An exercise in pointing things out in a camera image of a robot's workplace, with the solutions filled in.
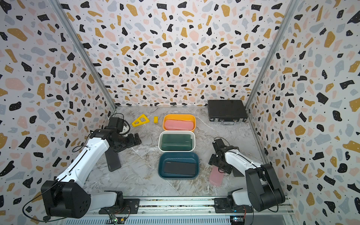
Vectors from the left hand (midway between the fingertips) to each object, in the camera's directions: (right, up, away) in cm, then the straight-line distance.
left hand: (135, 143), depth 82 cm
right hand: (+49, -16, +8) cm, 52 cm away
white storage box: (+23, +5, +17) cm, 29 cm away
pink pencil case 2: (+48, -21, +2) cm, 52 cm away
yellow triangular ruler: (-7, +11, +28) cm, 31 cm away
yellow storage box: (+24, +16, +29) cm, 41 cm away
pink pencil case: (+23, +10, +25) cm, 36 cm away
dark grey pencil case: (+26, -16, +5) cm, 31 cm away
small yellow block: (+4, +14, +31) cm, 34 cm away
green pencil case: (+23, -2, +18) cm, 29 cm away
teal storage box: (+29, -11, +9) cm, 32 cm away
